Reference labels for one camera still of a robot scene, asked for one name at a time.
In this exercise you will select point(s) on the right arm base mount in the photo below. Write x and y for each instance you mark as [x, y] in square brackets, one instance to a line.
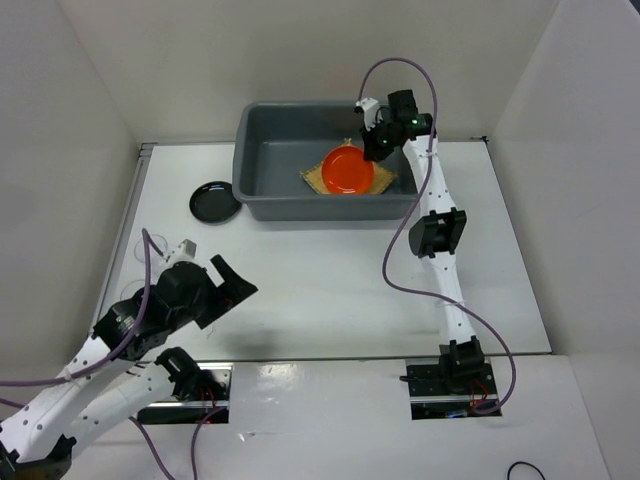
[433, 397]

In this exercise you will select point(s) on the woven bamboo mat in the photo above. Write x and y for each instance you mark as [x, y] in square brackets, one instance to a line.
[383, 178]

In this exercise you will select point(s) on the clear plastic cup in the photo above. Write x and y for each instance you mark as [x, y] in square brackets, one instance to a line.
[134, 291]
[158, 248]

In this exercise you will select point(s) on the orange plate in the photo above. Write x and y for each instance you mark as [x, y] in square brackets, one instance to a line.
[345, 171]

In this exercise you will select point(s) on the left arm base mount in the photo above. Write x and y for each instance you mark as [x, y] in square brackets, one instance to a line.
[210, 402]

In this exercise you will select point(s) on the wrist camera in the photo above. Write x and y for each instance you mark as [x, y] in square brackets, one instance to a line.
[183, 252]
[370, 109]

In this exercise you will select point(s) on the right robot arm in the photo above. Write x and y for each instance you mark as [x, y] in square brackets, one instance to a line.
[435, 236]

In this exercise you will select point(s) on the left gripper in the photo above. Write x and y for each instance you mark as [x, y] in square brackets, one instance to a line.
[229, 293]

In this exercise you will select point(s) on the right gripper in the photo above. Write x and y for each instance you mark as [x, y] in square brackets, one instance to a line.
[372, 151]

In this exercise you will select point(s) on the grey plastic bin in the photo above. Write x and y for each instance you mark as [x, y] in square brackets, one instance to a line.
[277, 142]

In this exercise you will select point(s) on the black plate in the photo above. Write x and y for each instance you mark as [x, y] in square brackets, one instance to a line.
[214, 203]

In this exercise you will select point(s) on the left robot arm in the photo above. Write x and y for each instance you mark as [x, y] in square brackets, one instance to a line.
[123, 366]

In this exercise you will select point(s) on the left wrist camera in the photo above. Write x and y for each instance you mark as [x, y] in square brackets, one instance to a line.
[183, 252]

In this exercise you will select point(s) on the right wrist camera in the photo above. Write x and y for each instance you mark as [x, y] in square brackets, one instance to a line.
[370, 109]

